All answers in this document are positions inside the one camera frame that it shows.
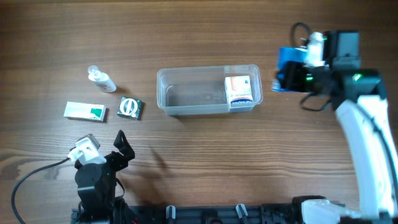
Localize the white green medicine box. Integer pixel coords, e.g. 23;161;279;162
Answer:
63;101;106;122

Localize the blue box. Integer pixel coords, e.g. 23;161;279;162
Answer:
272;47;307;92

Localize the white plaster box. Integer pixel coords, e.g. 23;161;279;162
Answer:
224;75;254;106

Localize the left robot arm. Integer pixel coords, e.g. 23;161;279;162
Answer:
68;130;137;224

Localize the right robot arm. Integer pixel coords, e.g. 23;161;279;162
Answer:
276;30;397;223

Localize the clear plastic container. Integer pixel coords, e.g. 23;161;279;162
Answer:
157;64;263;116

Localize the green Zam-Buk box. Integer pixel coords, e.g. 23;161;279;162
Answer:
117;96;143;120

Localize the white calamol lotion bottle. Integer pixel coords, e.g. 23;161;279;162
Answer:
88;65;117;93

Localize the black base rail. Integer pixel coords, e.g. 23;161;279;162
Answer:
70;203;296;224

